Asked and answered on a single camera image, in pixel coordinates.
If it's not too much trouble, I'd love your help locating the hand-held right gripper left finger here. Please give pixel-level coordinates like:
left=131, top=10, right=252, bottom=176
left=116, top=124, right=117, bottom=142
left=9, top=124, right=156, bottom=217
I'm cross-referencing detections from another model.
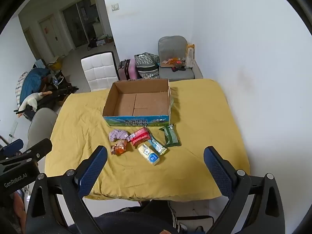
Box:
left=26, top=145, right=108, bottom=234

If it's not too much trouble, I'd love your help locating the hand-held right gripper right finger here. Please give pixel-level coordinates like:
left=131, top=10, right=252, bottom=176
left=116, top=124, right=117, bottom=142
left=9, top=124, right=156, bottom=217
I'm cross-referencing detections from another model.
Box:
left=204, top=146, right=285, bottom=234

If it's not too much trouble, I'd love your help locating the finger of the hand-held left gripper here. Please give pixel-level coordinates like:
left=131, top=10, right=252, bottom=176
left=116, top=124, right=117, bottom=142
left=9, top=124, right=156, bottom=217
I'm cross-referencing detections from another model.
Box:
left=0, top=138, right=24, bottom=157
left=23, top=138, right=53, bottom=162

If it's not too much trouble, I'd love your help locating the orange snack packet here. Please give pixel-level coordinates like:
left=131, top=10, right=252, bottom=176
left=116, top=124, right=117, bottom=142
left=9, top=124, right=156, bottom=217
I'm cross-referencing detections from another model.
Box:
left=110, top=140, right=128, bottom=156

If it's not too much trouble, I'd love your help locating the purple cloth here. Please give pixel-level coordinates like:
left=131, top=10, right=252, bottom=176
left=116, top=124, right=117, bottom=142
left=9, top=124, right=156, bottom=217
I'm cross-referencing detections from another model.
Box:
left=108, top=129, right=129, bottom=142

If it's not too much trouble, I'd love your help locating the red snack packet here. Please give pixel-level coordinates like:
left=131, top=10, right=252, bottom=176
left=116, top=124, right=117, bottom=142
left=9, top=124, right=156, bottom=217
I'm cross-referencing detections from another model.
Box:
left=129, top=127, right=151, bottom=147

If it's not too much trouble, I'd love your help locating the green snack packet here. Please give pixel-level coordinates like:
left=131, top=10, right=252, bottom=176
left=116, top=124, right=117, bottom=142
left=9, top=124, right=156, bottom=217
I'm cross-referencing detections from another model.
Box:
left=159, top=124, right=182, bottom=148

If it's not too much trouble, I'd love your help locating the blue white slim packet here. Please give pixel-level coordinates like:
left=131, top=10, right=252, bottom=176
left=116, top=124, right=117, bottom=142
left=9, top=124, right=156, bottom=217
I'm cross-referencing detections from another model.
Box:
left=148, top=138, right=168, bottom=155

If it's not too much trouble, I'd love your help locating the cardboard box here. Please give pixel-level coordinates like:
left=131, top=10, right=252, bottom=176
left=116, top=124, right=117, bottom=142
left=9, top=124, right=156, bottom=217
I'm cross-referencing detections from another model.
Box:
left=102, top=78, right=173, bottom=127

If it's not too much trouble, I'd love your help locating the beige chair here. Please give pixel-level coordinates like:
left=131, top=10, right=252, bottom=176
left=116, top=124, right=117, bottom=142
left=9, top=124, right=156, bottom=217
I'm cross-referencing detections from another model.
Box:
left=26, top=108, right=59, bottom=152

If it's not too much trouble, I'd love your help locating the yellow tablecloth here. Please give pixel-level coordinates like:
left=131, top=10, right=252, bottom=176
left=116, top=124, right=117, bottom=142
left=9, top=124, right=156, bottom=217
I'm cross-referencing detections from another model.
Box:
left=44, top=79, right=251, bottom=201

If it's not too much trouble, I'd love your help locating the white goose plush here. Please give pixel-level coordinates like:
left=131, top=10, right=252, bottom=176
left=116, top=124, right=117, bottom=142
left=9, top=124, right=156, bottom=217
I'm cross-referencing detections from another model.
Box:
left=18, top=91, right=53, bottom=114

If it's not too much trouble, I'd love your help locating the person's dark clothing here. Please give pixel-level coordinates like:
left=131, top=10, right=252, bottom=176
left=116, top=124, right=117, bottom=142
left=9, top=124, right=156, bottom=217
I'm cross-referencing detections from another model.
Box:
left=68, top=199, right=179, bottom=234

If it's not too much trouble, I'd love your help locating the plaid cloth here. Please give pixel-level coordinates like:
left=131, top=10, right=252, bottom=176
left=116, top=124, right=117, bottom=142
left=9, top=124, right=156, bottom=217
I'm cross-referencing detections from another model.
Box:
left=16, top=72, right=28, bottom=102

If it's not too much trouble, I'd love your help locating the blue cloth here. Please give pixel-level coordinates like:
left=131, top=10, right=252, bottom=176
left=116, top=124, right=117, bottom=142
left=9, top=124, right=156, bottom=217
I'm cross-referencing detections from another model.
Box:
left=20, top=68, right=51, bottom=103

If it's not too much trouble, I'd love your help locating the yellow bag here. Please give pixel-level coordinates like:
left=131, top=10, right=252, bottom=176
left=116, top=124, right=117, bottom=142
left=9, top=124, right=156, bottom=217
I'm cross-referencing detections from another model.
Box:
left=47, top=57, right=64, bottom=72

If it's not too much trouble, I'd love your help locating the white padded chair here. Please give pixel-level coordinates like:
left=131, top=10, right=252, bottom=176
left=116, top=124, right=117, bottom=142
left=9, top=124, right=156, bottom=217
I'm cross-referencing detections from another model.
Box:
left=81, top=51, right=120, bottom=92

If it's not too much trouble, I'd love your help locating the pink suitcase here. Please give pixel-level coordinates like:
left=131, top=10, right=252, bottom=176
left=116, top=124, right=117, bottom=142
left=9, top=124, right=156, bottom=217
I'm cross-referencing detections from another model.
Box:
left=118, top=59, right=138, bottom=80

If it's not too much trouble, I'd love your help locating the wooden door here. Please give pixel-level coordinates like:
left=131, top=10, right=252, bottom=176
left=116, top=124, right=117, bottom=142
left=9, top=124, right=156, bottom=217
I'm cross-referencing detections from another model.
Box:
left=38, top=15, right=66, bottom=57

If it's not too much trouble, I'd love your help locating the black white patterned bag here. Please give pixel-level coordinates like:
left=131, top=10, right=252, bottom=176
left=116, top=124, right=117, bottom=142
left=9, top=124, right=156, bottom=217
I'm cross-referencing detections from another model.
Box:
left=134, top=52, right=160, bottom=80

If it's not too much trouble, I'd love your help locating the white orange tall packet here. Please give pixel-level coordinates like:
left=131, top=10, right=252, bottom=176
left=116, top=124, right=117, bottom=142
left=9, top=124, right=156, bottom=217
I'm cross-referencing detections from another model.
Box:
left=186, top=43, right=195, bottom=69

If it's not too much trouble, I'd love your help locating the grey armchair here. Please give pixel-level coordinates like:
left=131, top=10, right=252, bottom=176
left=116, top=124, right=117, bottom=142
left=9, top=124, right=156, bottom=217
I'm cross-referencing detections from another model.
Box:
left=158, top=36, right=195, bottom=81

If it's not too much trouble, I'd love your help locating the sliding glass door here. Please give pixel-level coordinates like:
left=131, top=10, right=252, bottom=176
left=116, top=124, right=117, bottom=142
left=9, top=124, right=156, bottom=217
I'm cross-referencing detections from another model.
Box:
left=60, top=0, right=106, bottom=50

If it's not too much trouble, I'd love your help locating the black folding frame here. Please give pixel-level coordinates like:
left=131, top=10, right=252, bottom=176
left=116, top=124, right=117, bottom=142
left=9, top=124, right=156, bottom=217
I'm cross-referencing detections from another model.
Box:
left=14, top=84, right=79, bottom=121

